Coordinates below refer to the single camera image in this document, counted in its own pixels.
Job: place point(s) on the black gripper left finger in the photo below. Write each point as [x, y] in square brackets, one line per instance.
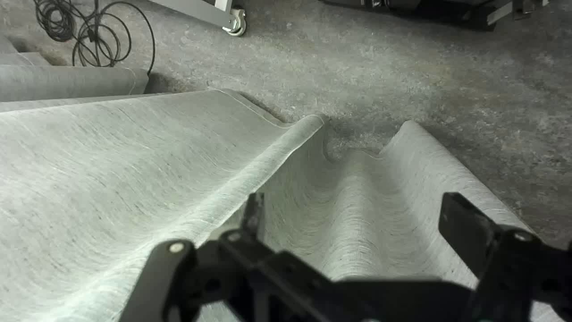
[172, 269]

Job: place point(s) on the grey-white sheer curtain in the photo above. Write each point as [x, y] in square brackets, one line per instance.
[89, 180]

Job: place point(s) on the metal cart leg with caster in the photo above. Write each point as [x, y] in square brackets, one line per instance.
[234, 24]

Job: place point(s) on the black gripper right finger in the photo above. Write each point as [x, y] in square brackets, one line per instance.
[511, 269]

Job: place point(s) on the dark equipment base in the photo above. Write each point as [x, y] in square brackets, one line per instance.
[417, 6]

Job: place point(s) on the grey folded fabric panel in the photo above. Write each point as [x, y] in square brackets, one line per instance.
[59, 83]

